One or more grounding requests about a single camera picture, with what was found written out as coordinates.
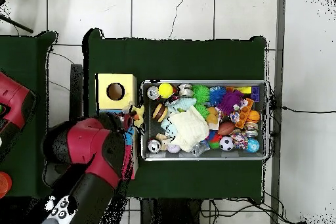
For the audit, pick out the dark green side table cloth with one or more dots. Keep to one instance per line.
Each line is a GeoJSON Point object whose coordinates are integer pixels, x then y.
{"type": "Point", "coordinates": [37, 66]}

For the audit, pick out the small toy hamburger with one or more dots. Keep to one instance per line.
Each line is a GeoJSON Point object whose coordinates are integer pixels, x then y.
{"type": "Point", "coordinates": [160, 112]}

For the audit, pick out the small soccer ball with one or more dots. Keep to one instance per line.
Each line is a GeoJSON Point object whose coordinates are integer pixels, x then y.
{"type": "Point", "coordinates": [227, 143]}

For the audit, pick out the red soda can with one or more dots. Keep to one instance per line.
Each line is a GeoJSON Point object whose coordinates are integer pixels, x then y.
{"type": "Point", "coordinates": [154, 146]}

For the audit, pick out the crushed silver can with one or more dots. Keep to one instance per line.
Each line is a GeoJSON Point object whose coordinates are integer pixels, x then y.
{"type": "Point", "coordinates": [186, 90]}

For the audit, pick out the cream knitted cloth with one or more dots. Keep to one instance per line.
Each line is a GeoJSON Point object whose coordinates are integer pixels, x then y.
{"type": "Point", "coordinates": [189, 128]}

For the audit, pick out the yellow plush duck toy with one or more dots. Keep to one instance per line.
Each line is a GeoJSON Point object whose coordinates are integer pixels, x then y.
{"type": "Point", "coordinates": [137, 113]}

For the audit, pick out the wooden box with three holes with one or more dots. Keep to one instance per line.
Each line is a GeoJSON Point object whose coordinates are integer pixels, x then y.
{"type": "Point", "coordinates": [107, 83]}

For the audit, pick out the green spiky ball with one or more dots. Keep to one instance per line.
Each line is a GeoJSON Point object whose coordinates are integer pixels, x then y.
{"type": "Point", "coordinates": [201, 93]}

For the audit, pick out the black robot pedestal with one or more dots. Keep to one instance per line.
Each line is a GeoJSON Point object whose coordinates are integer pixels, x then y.
{"type": "Point", "coordinates": [173, 213]}

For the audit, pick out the small orange basketball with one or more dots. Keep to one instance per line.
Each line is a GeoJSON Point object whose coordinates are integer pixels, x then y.
{"type": "Point", "coordinates": [253, 115]}

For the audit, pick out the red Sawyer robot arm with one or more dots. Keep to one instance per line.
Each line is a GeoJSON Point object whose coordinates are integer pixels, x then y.
{"type": "Point", "coordinates": [84, 140]}

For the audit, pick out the clear shallow mesh bin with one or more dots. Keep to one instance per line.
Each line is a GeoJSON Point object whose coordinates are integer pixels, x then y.
{"type": "Point", "coordinates": [265, 92]}

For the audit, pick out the silver can with pull tab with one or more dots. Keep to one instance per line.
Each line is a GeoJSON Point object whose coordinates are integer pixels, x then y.
{"type": "Point", "coordinates": [152, 92]}

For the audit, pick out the yellow tennis ball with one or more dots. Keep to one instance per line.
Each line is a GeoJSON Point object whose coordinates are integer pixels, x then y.
{"type": "Point", "coordinates": [166, 90]}

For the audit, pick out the light teal cloth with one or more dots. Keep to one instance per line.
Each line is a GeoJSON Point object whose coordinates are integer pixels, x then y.
{"type": "Point", "coordinates": [181, 103]}

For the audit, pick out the purple spiky ball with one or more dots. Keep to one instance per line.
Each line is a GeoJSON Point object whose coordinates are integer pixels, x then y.
{"type": "Point", "coordinates": [231, 102]}

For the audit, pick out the red disc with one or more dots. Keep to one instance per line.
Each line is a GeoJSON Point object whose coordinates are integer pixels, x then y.
{"type": "Point", "coordinates": [4, 184]}

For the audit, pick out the black side stand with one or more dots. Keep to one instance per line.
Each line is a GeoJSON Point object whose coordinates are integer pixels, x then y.
{"type": "Point", "coordinates": [76, 87]}

